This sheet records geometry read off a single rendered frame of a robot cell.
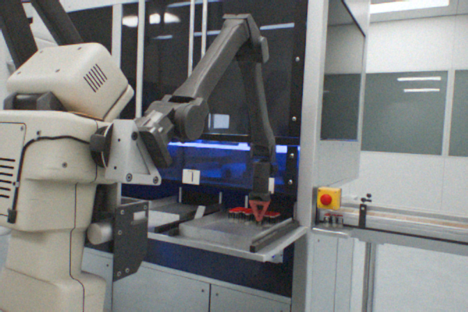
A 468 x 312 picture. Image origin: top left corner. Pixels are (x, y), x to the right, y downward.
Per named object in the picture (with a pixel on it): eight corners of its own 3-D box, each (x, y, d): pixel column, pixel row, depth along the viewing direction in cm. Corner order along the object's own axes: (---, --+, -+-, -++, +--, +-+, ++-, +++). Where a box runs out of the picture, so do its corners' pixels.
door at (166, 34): (120, 129, 184) (123, 4, 181) (202, 133, 163) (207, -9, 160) (119, 129, 184) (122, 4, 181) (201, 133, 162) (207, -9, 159)
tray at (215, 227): (229, 216, 153) (230, 207, 152) (291, 227, 140) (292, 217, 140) (178, 235, 123) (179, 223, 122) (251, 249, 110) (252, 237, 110)
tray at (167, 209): (175, 202, 178) (176, 195, 178) (224, 209, 166) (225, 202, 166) (123, 214, 148) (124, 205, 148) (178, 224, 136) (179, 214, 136)
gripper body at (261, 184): (271, 196, 137) (271, 175, 137) (267, 200, 127) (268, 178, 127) (253, 194, 139) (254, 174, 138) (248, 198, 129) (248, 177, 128)
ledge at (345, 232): (321, 225, 153) (322, 221, 153) (354, 231, 147) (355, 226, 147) (311, 233, 140) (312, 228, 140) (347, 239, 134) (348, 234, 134)
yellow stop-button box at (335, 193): (321, 205, 145) (322, 186, 145) (340, 207, 142) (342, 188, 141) (316, 207, 138) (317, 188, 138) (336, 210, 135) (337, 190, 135)
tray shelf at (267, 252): (167, 205, 180) (167, 201, 180) (312, 228, 148) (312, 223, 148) (85, 224, 138) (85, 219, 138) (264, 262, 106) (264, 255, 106)
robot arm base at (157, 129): (104, 129, 73) (152, 131, 67) (129, 106, 78) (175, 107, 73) (122, 164, 78) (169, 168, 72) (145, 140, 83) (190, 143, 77)
